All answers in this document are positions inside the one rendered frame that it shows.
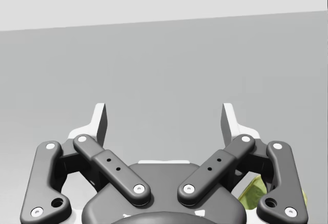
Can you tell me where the green and blue rectangular can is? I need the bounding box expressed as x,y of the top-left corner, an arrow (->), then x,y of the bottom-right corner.
237,175 -> 308,211

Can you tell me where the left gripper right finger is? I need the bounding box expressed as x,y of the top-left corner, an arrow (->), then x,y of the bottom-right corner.
177,103 -> 310,224

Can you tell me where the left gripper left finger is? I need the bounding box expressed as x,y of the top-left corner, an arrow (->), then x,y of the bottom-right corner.
19,103 -> 152,224

